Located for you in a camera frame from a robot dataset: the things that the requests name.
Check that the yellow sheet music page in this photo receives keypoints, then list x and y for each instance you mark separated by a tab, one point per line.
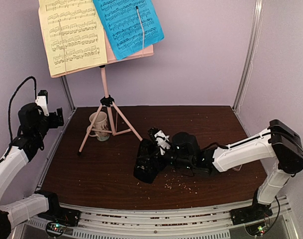
73	35

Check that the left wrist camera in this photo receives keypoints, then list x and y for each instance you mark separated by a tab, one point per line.
42	101

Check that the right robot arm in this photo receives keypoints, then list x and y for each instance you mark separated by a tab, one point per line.
277	141

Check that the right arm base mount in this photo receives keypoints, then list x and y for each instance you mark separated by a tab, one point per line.
249	214

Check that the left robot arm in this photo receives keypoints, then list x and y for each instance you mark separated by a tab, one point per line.
35	122

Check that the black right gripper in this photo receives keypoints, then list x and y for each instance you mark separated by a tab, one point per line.
152	154

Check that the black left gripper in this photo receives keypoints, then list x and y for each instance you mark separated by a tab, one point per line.
53	123

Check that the clear metronome cover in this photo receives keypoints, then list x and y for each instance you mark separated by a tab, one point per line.
238	168

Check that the blue sheet music page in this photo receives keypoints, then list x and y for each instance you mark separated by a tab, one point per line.
130	25

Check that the white ceramic mug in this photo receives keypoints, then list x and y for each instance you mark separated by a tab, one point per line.
100	127

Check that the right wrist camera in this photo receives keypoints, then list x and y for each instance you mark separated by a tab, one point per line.
160	139

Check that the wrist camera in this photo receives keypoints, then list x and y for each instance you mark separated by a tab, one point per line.
42	101
160	139

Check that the pink music stand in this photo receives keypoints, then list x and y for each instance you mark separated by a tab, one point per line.
117	122

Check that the aluminium front rail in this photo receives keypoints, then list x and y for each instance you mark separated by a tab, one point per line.
212	222

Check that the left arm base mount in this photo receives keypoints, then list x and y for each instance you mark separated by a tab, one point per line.
62	215

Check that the black metronome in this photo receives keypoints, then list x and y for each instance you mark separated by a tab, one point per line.
149	162

